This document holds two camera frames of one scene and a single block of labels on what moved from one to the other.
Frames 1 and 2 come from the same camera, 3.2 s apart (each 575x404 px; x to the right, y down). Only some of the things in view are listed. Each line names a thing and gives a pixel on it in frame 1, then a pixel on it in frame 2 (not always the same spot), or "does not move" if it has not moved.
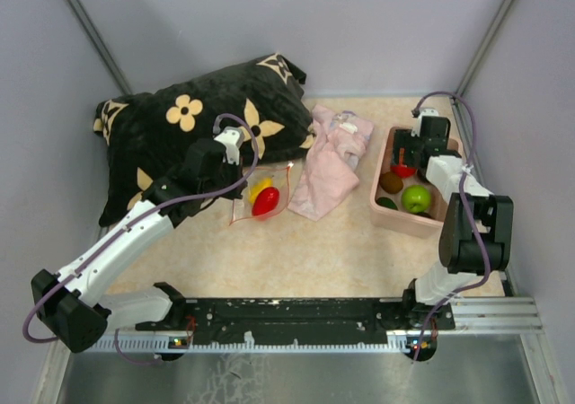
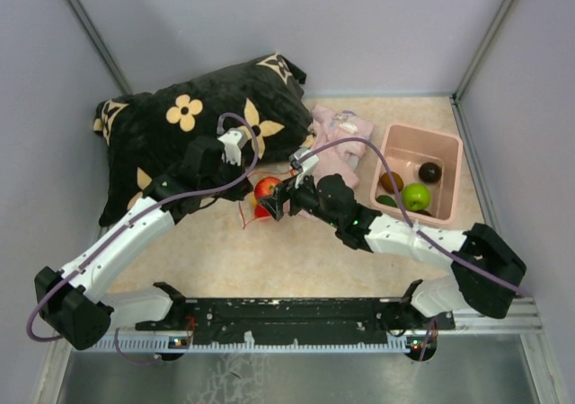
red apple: x=403 y=171 -> x=265 y=188
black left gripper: x=235 y=170 does not move
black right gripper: x=402 y=139 -> x=275 y=204
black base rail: x=305 y=320 does not move
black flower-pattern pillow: x=259 y=109 does not move
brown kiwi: x=391 y=183 does not move
